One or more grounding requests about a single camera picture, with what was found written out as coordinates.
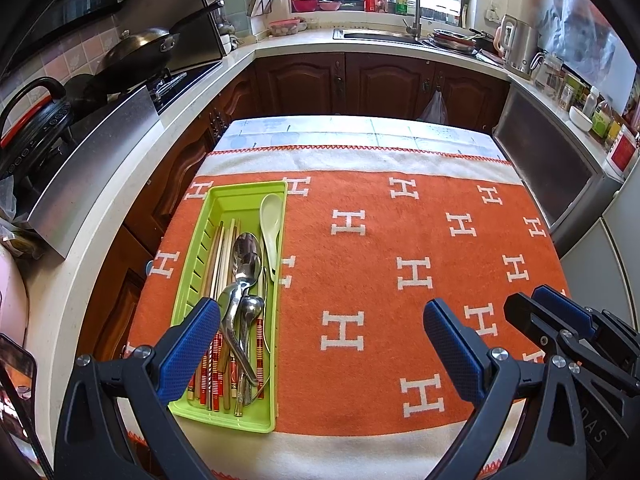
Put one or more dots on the hanging clear plastic bag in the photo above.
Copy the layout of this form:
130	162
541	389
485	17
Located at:
432	107

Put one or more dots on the orange patterned blanket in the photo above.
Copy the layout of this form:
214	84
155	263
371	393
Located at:
375	210

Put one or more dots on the dark wooden base cabinets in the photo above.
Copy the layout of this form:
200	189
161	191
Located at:
300	80

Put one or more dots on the silver kitchen appliance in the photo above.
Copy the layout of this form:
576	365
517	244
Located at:
550	160

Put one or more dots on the bowl of food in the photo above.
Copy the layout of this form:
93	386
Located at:
287	27

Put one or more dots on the pink appliance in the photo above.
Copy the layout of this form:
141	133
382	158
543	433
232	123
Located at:
10	300

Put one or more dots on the steel kitchen faucet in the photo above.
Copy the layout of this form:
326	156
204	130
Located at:
415	10

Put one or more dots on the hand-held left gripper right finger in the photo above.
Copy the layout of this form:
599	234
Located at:
452	350

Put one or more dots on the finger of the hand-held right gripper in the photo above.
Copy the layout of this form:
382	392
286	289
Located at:
530	315
565	307

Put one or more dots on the black electric pressure cooker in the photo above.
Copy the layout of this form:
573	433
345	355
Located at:
35	135

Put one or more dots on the white seasoning jar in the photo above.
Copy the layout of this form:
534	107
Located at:
227	45

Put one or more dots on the stacked metal dishes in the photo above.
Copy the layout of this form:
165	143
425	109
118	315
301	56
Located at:
457	40

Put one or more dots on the bundle of striped chopsticks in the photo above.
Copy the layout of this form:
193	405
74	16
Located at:
222	250

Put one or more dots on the row of condiment jars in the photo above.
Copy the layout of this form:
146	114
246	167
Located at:
600	120

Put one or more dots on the stainless steel splash guard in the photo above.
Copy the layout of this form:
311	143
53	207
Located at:
100	160
197	45

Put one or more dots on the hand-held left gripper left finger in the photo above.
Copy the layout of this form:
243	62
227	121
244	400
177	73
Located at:
192	350

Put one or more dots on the red and white canister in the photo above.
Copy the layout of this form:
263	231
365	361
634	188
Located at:
622	152

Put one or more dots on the green plastic utensil tray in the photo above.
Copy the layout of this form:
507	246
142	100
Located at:
215	205

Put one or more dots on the black wok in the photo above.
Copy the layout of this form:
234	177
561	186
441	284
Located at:
135	50

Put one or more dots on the black gas stove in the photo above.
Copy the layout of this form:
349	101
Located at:
175	85

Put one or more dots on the green dish soap bottle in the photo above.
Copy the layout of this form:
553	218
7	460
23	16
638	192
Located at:
402	6

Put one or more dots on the steel kitchen sink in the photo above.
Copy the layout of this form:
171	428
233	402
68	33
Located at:
380	36

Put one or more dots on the glass jug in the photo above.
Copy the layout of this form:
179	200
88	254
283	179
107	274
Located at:
547	77

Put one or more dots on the grey refrigerator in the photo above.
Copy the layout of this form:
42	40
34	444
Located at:
610	270

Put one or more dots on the clear plastic food bag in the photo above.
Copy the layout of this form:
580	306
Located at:
20	240

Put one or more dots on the white ceramic spoon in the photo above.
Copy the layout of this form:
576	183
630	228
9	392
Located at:
270	210

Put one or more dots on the white bowl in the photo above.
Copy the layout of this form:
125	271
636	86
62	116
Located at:
581	119

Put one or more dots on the stainless electric kettle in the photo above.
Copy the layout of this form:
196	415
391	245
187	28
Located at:
517	47

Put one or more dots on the black glossy device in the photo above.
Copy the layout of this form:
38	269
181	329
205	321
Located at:
17	385

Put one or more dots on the pink plastic basin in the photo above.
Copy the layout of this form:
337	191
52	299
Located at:
304	2
330	6

